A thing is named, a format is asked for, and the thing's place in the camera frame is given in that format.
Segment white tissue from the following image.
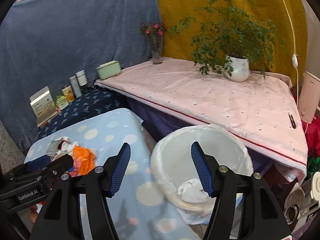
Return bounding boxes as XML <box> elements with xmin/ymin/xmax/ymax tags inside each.
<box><xmin>177</xmin><ymin>178</ymin><xmax>209</xmax><ymax>204</ymax></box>

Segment orange plastic bag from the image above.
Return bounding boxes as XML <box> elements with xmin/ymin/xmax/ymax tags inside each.
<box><xmin>68</xmin><ymin>146</ymin><xmax>95</xmax><ymax>177</ymax></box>

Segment white lined trash bin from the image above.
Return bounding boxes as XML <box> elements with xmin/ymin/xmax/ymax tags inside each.
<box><xmin>150</xmin><ymin>125</ymin><xmax>253</xmax><ymax>225</ymax></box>

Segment person's left hand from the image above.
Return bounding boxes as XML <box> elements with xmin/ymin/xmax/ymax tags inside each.
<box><xmin>29</xmin><ymin>204</ymin><xmax>42</xmax><ymax>224</ymax></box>

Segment grey face mask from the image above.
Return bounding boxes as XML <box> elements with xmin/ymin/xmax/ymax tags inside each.
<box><xmin>46</xmin><ymin>138</ymin><xmax>63</xmax><ymax>159</ymax></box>

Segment white crumpled glove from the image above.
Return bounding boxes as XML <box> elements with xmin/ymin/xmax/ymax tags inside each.
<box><xmin>51</xmin><ymin>137</ymin><xmax>79</xmax><ymax>161</ymax></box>

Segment white open gift box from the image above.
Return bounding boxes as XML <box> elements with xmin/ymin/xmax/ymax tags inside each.
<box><xmin>30</xmin><ymin>86</ymin><xmax>59</xmax><ymax>127</ymax></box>

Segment light blue dotted cloth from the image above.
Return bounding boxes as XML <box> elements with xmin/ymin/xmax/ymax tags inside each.
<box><xmin>26</xmin><ymin>108</ymin><xmax>197</xmax><ymax>239</ymax></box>

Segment dark blue floral cloth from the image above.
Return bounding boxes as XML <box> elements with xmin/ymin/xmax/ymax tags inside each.
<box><xmin>37</xmin><ymin>86</ymin><xmax>129</xmax><ymax>140</ymax></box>

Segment green white small packet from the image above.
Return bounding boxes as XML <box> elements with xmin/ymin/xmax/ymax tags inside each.
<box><xmin>56</xmin><ymin>95</ymin><xmax>69</xmax><ymax>111</ymax></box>

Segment yellow orange small can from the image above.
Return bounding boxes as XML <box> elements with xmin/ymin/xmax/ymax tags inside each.
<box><xmin>62</xmin><ymin>85</ymin><xmax>74</xmax><ymax>103</ymax></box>

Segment pink floral tablecloth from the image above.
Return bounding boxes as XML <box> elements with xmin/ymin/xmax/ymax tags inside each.
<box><xmin>96</xmin><ymin>57</ymin><xmax>308</xmax><ymax>173</ymax></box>

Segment tall white tube bottle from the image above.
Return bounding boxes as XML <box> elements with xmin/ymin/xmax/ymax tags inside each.
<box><xmin>69</xmin><ymin>75</ymin><xmax>82</xmax><ymax>98</ymax></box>

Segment mint green tissue box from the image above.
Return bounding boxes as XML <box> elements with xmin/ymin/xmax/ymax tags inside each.
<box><xmin>97</xmin><ymin>60</ymin><xmax>121</xmax><ymax>80</ymax></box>

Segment white round jar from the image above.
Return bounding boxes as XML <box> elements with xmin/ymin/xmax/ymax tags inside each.
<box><xmin>76</xmin><ymin>70</ymin><xmax>87</xmax><ymax>87</ymax></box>

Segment silver metal cup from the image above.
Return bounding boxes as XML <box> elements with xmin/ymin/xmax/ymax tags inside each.
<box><xmin>284</xmin><ymin>186</ymin><xmax>319</xmax><ymax>225</ymax></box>

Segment red fabric item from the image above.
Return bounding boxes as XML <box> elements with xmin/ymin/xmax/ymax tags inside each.
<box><xmin>302</xmin><ymin>113</ymin><xmax>320</xmax><ymax>158</ymax></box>

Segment pink electric kettle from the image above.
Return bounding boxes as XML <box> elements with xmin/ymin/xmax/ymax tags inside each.
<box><xmin>298</xmin><ymin>72</ymin><xmax>320</xmax><ymax>124</ymax></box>

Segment glass vase pink flowers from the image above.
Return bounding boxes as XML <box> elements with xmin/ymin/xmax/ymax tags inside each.
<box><xmin>140</xmin><ymin>23</ymin><xmax>166</xmax><ymax>64</ymax></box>

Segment blue grey blanket backdrop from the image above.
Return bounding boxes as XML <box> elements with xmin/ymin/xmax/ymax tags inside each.
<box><xmin>1</xmin><ymin>0</ymin><xmax>161</xmax><ymax>150</ymax></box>

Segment green potted plant white pot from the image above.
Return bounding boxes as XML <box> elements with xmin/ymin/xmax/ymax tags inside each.
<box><xmin>169</xmin><ymin>0</ymin><xmax>287</xmax><ymax>76</ymax></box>

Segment mustard yellow blanket backdrop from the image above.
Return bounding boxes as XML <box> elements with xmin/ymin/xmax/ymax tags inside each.
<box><xmin>158</xmin><ymin>0</ymin><xmax>308</xmax><ymax>80</ymax></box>

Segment white cord with switch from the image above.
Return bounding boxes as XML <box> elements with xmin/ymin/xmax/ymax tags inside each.
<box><xmin>272</xmin><ymin>0</ymin><xmax>309</xmax><ymax>136</ymax></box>

